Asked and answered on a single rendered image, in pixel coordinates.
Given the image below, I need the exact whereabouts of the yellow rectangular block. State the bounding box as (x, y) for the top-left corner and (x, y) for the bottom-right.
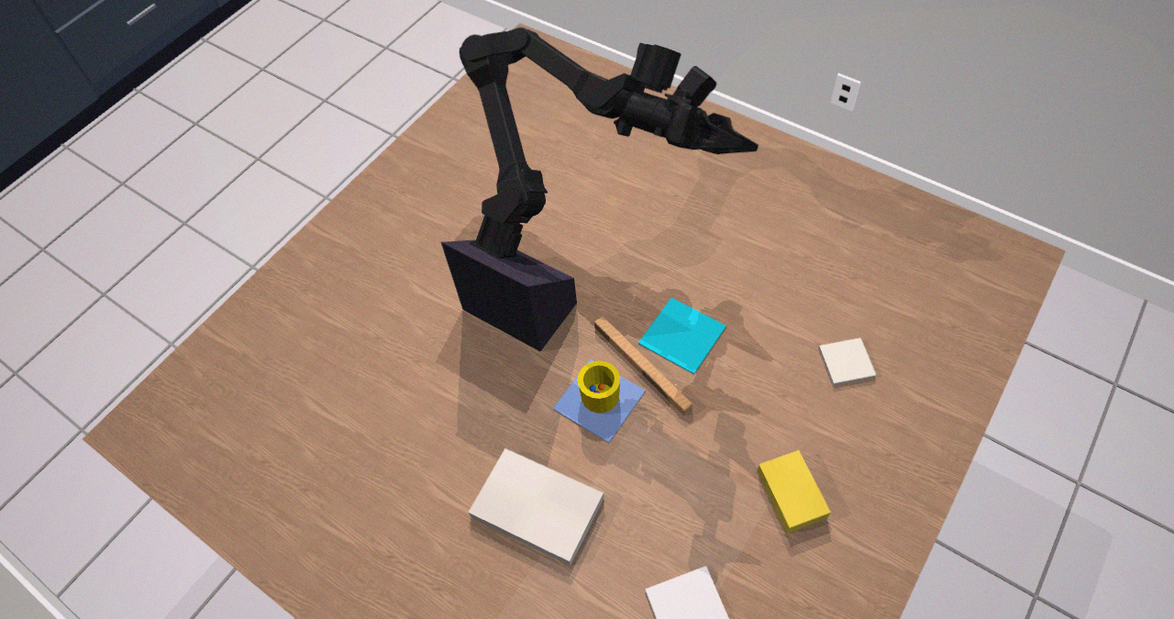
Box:
(757, 450), (831, 534)

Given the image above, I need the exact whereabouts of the white flat square pad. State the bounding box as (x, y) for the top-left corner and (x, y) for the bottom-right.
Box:
(818, 338), (876, 386)

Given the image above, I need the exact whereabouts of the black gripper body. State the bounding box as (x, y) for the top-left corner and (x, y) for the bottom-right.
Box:
(650, 99), (726, 149)

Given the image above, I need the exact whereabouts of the yellow cup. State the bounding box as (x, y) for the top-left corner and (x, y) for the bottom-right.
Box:
(578, 359), (620, 413)

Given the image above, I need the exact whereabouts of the white flat box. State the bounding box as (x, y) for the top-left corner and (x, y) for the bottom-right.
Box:
(468, 449), (603, 566)
(646, 566), (729, 619)

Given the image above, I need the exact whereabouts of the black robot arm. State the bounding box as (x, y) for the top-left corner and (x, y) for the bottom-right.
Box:
(460, 28), (716, 260)

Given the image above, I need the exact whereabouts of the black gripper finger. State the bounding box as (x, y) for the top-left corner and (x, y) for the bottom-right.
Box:
(686, 109), (743, 149)
(713, 117), (758, 154)

